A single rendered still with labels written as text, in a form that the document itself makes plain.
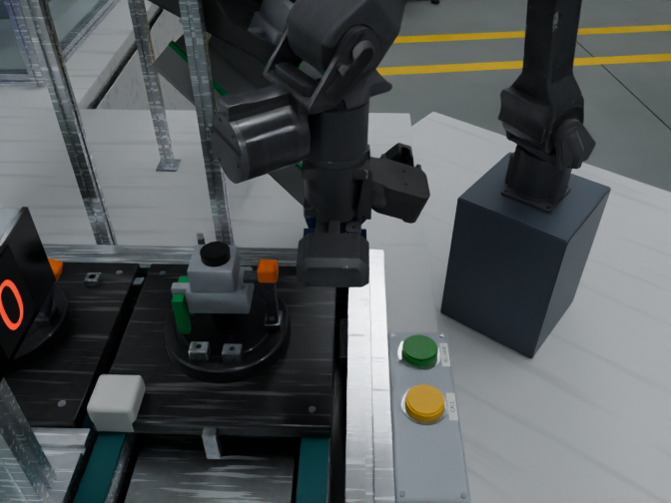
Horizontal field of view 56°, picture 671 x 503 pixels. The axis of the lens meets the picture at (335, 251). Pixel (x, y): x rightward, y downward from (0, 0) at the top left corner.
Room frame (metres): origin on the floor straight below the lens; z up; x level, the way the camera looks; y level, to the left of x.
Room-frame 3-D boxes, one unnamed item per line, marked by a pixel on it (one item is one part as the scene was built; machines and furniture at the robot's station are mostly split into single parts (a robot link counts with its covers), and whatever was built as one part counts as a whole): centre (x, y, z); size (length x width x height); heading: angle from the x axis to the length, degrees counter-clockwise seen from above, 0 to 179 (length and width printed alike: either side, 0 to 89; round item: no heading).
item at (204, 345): (0.44, 0.14, 1.00); 0.02 x 0.01 x 0.02; 88
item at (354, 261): (0.48, 0.00, 1.18); 0.19 x 0.06 x 0.08; 179
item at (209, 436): (0.36, 0.12, 0.95); 0.01 x 0.01 x 0.04; 88
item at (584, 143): (0.63, -0.24, 1.15); 0.09 x 0.07 x 0.06; 32
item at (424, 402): (0.39, -0.09, 0.96); 0.04 x 0.04 x 0.02
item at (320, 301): (0.49, 0.12, 0.96); 0.24 x 0.24 x 0.02; 88
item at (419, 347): (0.46, -0.09, 0.96); 0.04 x 0.04 x 0.02
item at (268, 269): (0.48, 0.08, 1.04); 0.04 x 0.02 x 0.08; 88
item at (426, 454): (0.39, -0.09, 0.93); 0.21 x 0.07 x 0.06; 178
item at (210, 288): (0.48, 0.13, 1.06); 0.08 x 0.04 x 0.07; 89
